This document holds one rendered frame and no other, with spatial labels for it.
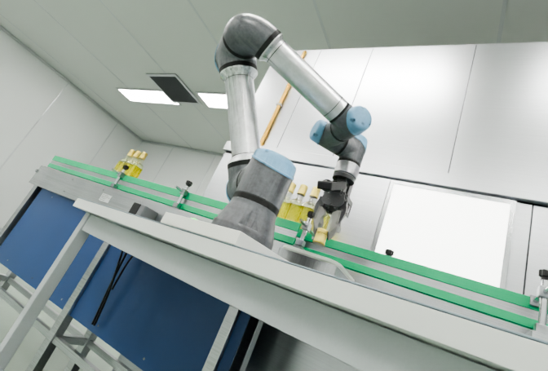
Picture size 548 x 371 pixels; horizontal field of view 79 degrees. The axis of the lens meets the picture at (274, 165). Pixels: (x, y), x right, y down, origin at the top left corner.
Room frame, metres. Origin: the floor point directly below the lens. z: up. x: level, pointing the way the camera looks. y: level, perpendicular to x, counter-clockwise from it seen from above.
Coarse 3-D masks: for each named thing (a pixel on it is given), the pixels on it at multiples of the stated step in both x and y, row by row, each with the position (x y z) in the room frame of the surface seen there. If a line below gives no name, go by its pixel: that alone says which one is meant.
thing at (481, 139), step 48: (384, 48) 1.39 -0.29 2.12; (432, 48) 1.26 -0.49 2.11; (480, 48) 1.14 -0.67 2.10; (528, 48) 1.03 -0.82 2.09; (288, 96) 1.65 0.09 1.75; (384, 96) 1.35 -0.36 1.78; (432, 96) 1.22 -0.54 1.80; (480, 96) 1.11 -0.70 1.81; (528, 96) 1.02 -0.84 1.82; (288, 144) 1.58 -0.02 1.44; (384, 144) 1.31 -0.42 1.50; (432, 144) 1.19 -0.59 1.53; (480, 144) 1.10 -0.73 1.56; (528, 144) 1.01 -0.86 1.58; (480, 192) 1.07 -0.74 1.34; (528, 192) 0.98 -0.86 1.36; (528, 240) 0.99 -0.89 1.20; (528, 288) 0.98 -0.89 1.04
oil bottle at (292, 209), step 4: (292, 200) 1.29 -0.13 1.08; (296, 200) 1.28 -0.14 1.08; (300, 200) 1.29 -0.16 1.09; (288, 204) 1.30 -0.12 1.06; (292, 204) 1.29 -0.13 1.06; (296, 204) 1.28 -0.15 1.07; (300, 204) 1.27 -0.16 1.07; (288, 208) 1.29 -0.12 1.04; (292, 208) 1.28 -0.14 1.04; (296, 208) 1.27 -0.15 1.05; (288, 212) 1.29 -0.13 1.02; (292, 212) 1.28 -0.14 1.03; (296, 212) 1.27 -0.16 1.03; (284, 216) 1.29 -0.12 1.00; (288, 216) 1.28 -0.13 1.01; (292, 216) 1.27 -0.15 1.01; (296, 216) 1.27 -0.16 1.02; (292, 220) 1.27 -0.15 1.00
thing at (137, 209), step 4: (136, 204) 1.44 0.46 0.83; (140, 204) 1.43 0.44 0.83; (132, 208) 1.45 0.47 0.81; (136, 208) 1.43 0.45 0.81; (140, 208) 1.42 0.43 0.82; (144, 208) 1.41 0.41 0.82; (148, 208) 1.43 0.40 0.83; (128, 212) 1.45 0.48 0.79; (132, 212) 1.44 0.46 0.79; (136, 212) 1.43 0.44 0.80; (140, 212) 1.41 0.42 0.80; (144, 212) 1.42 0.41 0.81; (148, 212) 1.43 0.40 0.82; (152, 212) 1.45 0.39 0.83; (156, 212) 1.46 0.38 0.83; (144, 216) 1.43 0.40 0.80; (148, 216) 1.44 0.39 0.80; (152, 216) 1.46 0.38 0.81; (156, 216) 1.47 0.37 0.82
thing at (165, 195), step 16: (64, 160) 2.04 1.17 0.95; (80, 176) 1.90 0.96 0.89; (96, 176) 1.83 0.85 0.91; (112, 176) 1.75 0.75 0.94; (128, 176) 1.69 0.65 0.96; (144, 192) 1.59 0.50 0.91; (160, 192) 1.54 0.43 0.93; (176, 192) 1.48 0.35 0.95; (192, 208) 1.41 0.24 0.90; (208, 208) 1.37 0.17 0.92; (288, 224) 1.16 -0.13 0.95; (288, 240) 1.14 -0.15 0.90
